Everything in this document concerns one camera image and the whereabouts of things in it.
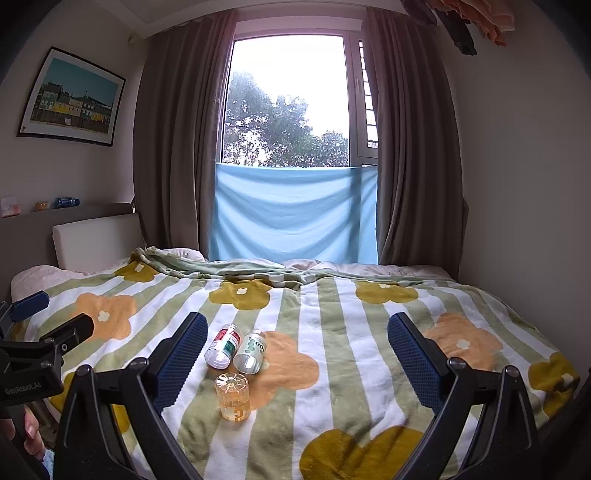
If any person's left hand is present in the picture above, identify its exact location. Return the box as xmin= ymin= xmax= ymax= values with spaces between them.
xmin=10 ymin=408 xmax=47 ymax=460

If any grey-brown curtain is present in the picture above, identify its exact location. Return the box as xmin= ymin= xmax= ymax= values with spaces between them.
xmin=362 ymin=7 xmax=469 ymax=280
xmin=136 ymin=9 xmax=238 ymax=261

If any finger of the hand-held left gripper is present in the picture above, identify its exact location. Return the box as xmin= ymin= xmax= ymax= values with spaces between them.
xmin=39 ymin=313 xmax=95 ymax=356
xmin=0 ymin=290 xmax=51 ymax=340

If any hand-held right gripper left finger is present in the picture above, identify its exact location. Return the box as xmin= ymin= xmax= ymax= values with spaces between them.
xmin=54 ymin=312 xmax=209 ymax=480

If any pink pillow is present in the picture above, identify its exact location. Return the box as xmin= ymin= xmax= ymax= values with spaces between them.
xmin=10 ymin=264 xmax=88 ymax=301

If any white headboard cushion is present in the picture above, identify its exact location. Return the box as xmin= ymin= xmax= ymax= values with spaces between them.
xmin=52 ymin=213 xmax=144 ymax=271

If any striped floral blanket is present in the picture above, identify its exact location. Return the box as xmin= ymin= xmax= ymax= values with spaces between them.
xmin=11 ymin=247 xmax=583 ymax=480

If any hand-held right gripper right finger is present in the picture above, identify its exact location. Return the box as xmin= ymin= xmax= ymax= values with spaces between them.
xmin=387 ymin=312 xmax=541 ymax=480

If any green-labelled white bottle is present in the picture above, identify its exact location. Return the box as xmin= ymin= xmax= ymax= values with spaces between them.
xmin=233 ymin=329 xmax=269 ymax=374

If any orange hanging garment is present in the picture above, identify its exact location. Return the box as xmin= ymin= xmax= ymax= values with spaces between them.
xmin=427 ymin=0 xmax=515 ymax=47

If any framed wall picture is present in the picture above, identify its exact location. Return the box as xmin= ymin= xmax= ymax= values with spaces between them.
xmin=17 ymin=46 xmax=126 ymax=147

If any white frame window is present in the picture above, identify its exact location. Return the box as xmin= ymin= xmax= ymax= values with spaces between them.
xmin=222 ymin=30 xmax=382 ymax=168

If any light blue cloth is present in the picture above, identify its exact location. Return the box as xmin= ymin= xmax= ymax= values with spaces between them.
xmin=209 ymin=164 xmax=379 ymax=265

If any grey headboard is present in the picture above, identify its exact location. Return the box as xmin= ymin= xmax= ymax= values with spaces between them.
xmin=0 ymin=202 xmax=139 ymax=296

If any red-labelled white bottle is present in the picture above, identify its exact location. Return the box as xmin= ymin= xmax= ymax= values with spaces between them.
xmin=204 ymin=323 xmax=241 ymax=369

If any orange clear bottle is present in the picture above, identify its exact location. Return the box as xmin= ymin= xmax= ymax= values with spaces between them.
xmin=215 ymin=372 xmax=251 ymax=422

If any dark hanging garment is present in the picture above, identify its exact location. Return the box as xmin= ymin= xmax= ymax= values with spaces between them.
xmin=402 ymin=0 xmax=478 ymax=57

